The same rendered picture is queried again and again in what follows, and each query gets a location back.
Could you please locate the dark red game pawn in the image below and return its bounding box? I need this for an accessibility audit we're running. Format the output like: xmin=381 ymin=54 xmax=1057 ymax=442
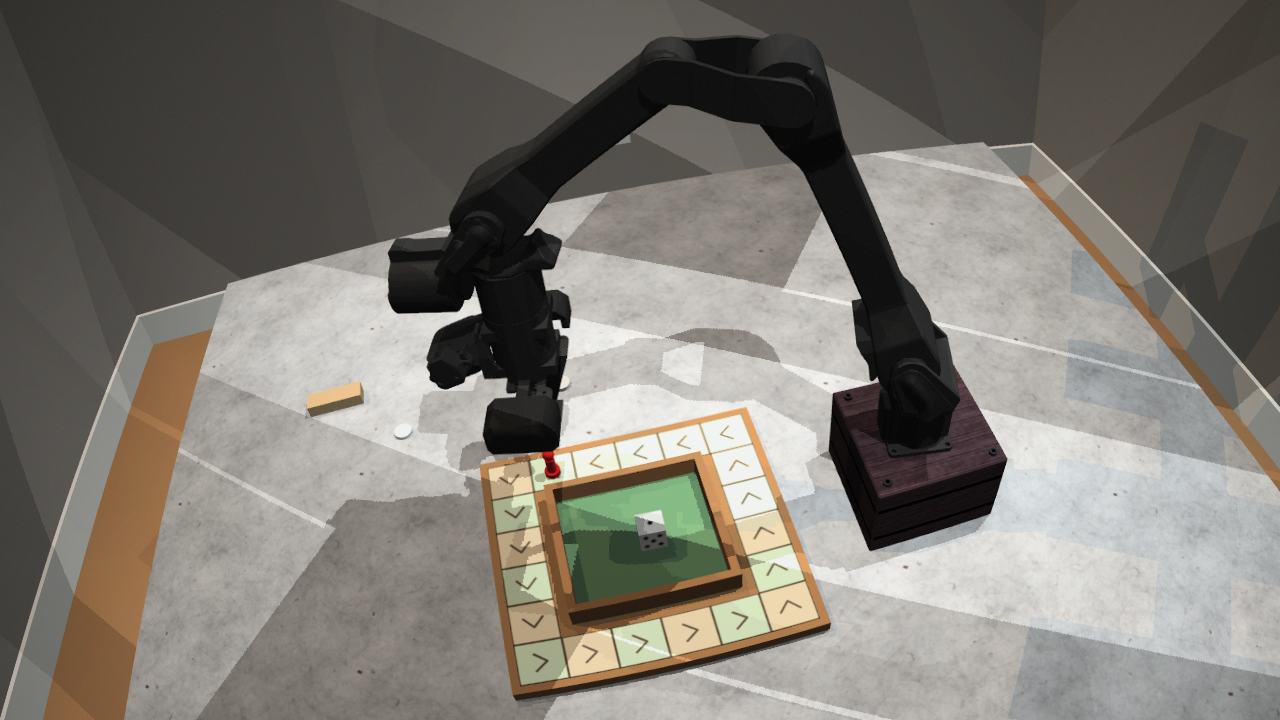
xmin=541 ymin=452 xmax=561 ymax=479

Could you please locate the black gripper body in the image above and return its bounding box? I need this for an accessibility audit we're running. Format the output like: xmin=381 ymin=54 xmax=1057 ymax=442
xmin=481 ymin=290 xmax=571 ymax=455

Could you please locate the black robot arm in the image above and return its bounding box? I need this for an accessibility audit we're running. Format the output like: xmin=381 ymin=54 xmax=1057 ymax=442
xmin=387 ymin=33 xmax=960 ymax=457

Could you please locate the square ring of arrow squares on wooden board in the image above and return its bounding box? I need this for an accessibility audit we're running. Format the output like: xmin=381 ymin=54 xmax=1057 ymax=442
xmin=480 ymin=407 xmax=831 ymax=701

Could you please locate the tan rectangular block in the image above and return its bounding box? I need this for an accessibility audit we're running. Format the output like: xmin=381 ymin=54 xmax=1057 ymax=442
xmin=307 ymin=380 xmax=364 ymax=416

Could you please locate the white die with black pips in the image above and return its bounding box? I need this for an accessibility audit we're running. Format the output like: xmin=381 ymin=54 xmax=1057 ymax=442
xmin=634 ymin=511 xmax=668 ymax=551

